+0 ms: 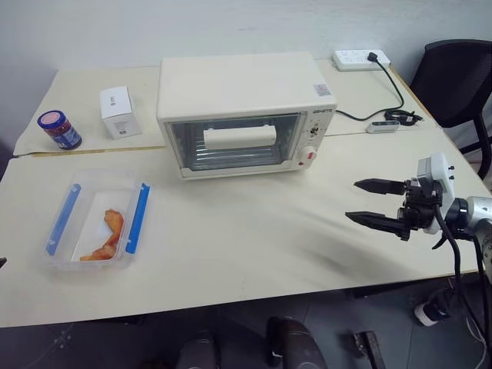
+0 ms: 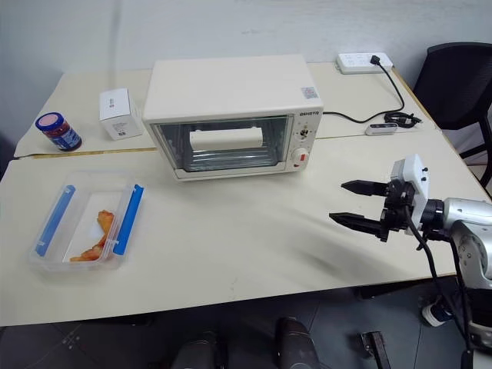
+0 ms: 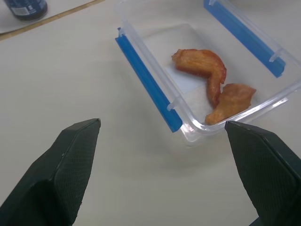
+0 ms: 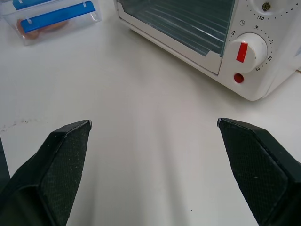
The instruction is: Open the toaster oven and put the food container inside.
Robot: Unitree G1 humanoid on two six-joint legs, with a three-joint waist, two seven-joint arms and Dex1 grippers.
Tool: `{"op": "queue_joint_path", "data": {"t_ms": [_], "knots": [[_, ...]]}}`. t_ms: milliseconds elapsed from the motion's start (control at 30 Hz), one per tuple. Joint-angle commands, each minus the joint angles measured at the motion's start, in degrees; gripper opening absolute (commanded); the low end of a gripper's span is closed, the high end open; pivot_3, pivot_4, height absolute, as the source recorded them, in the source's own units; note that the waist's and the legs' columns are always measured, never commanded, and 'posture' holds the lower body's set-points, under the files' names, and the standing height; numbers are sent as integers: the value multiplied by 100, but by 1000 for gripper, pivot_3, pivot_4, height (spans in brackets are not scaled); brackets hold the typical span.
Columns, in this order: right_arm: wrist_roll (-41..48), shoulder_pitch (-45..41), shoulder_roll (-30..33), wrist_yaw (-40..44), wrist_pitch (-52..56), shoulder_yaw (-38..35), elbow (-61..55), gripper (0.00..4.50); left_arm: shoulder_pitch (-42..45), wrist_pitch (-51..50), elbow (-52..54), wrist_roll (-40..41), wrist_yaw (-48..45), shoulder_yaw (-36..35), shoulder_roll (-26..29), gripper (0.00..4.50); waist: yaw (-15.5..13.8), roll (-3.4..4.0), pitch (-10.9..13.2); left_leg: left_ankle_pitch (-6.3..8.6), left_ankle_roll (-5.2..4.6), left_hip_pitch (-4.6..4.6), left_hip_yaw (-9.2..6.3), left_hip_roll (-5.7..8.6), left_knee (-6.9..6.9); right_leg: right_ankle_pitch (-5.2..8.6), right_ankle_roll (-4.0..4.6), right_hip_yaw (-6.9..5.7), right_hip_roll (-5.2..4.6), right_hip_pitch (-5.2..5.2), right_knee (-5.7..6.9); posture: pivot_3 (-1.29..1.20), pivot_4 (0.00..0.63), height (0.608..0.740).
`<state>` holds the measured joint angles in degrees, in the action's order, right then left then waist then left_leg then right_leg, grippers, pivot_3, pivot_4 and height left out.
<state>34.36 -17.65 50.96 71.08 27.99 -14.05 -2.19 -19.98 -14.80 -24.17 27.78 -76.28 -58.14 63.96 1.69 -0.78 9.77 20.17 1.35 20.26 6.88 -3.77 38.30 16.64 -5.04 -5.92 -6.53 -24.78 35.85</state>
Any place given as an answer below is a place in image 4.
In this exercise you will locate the red indicator light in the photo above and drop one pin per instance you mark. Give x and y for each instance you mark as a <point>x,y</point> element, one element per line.
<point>238,78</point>

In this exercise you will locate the glass oven door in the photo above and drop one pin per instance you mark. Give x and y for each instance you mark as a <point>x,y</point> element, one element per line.
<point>178,23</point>

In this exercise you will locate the orange-brown food piece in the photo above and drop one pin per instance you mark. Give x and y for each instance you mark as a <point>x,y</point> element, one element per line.
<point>54,26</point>

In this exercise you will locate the white toaster oven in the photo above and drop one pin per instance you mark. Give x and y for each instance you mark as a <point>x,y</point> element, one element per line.
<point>258,70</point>

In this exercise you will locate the white timer knob red mark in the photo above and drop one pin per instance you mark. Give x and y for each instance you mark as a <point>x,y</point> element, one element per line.
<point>249,53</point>

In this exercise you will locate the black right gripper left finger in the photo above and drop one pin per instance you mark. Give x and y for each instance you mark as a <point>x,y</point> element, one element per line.
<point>61,169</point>

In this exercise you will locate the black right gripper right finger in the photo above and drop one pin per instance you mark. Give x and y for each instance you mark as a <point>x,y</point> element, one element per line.
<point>256,164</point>

